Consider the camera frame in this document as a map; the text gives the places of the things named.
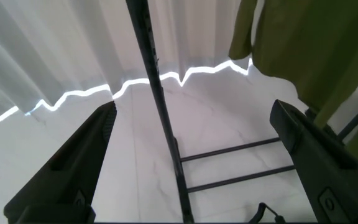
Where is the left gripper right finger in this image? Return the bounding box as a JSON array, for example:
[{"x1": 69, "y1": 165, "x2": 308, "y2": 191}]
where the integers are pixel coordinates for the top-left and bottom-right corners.
[{"x1": 269, "y1": 99, "x2": 358, "y2": 223}]

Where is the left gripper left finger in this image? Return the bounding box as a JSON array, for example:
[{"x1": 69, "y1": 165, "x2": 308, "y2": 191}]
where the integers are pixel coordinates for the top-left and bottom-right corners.
[{"x1": 3, "y1": 100, "x2": 117, "y2": 223}]

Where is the green printed shirt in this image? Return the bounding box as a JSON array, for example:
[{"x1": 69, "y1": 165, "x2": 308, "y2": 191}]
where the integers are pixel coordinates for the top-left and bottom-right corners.
[{"x1": 228, "y1": 0, "x2": 358, "y2": 169}]

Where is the black clothes rack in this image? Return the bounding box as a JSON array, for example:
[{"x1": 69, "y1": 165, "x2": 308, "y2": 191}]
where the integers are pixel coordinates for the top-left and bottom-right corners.
[{"x1": 125, "y1": 0, "x2": 358, "y2": 223}]

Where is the white curtain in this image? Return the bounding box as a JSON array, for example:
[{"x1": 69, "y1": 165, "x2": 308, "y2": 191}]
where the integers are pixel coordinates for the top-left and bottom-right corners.
[{"x1": 0, "y1": 0, "x2": 254, "y2": 124}]

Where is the black cable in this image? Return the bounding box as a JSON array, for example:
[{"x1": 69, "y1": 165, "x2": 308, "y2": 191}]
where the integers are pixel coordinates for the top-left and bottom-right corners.
[{"x1": 249, "y1": 202, "x2": 287, "y2": 223}]

